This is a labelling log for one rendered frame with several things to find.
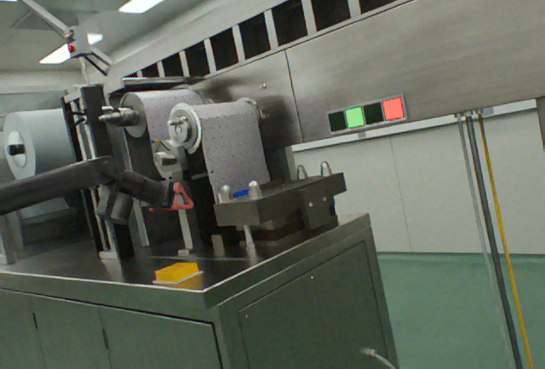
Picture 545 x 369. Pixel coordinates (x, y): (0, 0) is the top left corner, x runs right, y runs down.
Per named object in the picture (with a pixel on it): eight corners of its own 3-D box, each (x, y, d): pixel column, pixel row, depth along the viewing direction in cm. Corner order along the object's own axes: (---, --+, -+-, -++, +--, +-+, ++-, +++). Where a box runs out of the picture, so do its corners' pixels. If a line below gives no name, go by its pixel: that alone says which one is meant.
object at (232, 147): (210, 184, 132) (197, 119, 131) (266, 170, 149) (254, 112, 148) (211, 184, 131) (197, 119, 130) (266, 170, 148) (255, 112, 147)
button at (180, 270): (157, 281, 108) (154, 271, 108) (180, 271, 113) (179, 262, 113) (174, 283, 103) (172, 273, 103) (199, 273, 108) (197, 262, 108)
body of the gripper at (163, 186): (169, 207, 114) (143, 196, 109) (146, 209, 121) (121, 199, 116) (175, 182, 116) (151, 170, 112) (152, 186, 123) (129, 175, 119)
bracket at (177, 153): (177, 255, 135) (155, 150, 133) (194, 248, 140) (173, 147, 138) (187, 255, 132) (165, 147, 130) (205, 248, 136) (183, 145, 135)
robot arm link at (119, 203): (106, 157, 104) (87, 161, 109) (89, 206, 100) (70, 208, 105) (150, 177, 112) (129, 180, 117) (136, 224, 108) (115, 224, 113)
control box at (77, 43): (65, 58, 171) (59, 31, 171) (81, 59, 177) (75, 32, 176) (76, 53, 167) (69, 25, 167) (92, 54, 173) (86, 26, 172)
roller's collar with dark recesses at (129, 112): (114, 129, 149) (109, 109, 149) (130, 127, 154) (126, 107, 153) (124, 125, 145) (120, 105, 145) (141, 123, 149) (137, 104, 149)
